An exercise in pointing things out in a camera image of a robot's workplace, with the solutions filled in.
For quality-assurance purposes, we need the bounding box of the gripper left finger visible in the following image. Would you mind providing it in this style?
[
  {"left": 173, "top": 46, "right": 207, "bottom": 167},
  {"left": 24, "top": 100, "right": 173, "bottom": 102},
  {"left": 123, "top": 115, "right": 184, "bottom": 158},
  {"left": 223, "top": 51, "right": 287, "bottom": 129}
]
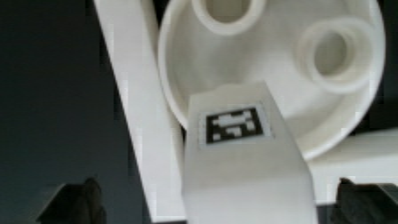
[{"left": 36, "top": 178, "right": 107, "bottom": 224}]

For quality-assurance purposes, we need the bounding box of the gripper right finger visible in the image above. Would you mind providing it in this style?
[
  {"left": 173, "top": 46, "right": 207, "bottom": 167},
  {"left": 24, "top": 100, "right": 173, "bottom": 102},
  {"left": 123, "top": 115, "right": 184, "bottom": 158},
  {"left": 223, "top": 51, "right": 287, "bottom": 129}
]
[{"left": 333, "top": 178, "right": 398, "bottom": 224}]

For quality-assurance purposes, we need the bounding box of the white round stool seat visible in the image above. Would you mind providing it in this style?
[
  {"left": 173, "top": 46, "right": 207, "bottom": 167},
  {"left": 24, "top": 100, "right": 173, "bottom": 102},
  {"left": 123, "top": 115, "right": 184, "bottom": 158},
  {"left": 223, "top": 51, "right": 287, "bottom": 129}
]
[{"left": 159, "top": 0, "right": 386, "bottom": 159}]

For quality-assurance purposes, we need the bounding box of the white workspace border frame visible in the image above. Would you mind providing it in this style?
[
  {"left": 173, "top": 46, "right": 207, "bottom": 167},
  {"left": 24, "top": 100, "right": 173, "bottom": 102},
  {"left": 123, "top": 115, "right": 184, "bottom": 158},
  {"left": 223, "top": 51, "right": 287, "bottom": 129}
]
[{"left": 95, "top": 0, "right": 398, "bottom": 224}]

